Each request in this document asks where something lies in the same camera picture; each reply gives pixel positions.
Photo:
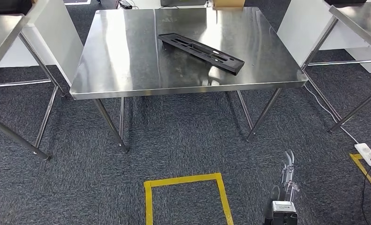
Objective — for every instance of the dark object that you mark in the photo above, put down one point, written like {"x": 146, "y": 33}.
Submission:
{"x": 8, "y": 6}

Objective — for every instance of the white power strip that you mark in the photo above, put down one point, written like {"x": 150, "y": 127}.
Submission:
{"x": 366, "y": 153}

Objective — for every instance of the black flat object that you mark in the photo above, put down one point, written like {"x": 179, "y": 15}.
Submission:
{"x": 343, "y": 1}

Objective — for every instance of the cardboard box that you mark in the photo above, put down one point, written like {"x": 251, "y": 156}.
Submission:
{"x": 228, "y": 3}

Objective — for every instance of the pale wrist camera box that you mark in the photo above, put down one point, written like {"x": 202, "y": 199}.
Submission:
{"x": 284, "y": 214}

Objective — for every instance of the yellow floor tape square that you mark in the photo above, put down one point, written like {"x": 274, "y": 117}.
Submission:
{"x": 148, "y": 202}

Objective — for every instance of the black plastic car part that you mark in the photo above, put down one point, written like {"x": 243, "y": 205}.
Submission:
{"x": 204, "y": 52}

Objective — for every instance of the stainless steel table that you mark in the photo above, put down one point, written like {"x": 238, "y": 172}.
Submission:
{"x": 356, "y": 18}
{"x": 126, "y": 46}
{"x": 2, "y": 34}

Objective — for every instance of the black power adapter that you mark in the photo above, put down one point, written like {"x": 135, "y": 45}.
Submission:
{"x": 125, "y": 4}

